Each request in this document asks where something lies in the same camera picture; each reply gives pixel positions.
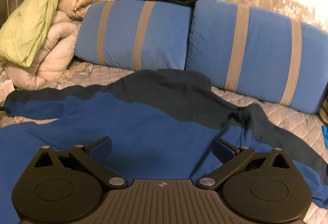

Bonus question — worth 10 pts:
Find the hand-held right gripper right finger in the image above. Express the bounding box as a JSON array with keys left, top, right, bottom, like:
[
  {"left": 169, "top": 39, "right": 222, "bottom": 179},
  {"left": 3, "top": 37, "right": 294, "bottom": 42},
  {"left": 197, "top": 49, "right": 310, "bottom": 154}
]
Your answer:
[{"left": 196, "top": 136, "right": 292, "bottom": 190}]

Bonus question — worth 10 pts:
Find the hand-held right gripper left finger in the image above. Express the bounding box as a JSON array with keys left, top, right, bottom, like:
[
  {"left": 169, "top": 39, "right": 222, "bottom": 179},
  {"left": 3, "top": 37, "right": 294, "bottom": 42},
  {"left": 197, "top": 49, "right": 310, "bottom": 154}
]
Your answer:
[{"left": 33, "top": 136, "right": 128, "bottom": 190}]

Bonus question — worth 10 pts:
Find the two-tone blue sweater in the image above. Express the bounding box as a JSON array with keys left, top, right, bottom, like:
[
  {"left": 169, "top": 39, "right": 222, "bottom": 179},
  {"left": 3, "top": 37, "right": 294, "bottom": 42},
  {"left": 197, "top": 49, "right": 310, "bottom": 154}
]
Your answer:
[{"left": 0, "top": 69, "right": 328, "bottom": 224}]

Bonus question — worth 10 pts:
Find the grey cloth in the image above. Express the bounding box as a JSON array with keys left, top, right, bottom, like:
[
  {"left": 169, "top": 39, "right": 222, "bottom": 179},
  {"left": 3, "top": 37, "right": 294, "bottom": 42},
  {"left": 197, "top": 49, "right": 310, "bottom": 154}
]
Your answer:
[{"left": 55, "top": 61, "right": 94, "bottom": 86}]

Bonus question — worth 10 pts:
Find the blue grey-striped pillow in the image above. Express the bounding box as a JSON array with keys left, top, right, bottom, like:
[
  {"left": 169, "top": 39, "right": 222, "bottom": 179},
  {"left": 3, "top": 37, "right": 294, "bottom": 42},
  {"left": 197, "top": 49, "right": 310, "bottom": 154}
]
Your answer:
[
  {"left": 74, "top": 0, "right": 194, "bottom": 71},
  {"left": 185, "top": 0, "right": 328, "bottom": 115}
]

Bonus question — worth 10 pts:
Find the cream quilt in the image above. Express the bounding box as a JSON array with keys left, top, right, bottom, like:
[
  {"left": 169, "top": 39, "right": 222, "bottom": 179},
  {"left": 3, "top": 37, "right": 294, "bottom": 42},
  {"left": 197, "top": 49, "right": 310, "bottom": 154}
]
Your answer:
[{"left": 5, "top": 0, "right": 116, "bottom": 90}]

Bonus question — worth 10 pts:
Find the light green blanket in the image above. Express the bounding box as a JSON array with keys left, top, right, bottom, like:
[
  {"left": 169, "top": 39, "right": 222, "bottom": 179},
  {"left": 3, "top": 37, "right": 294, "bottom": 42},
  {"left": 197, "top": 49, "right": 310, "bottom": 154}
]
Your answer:
[{"left": 0, "top": 0, "right": 116, "bottom": 67}]

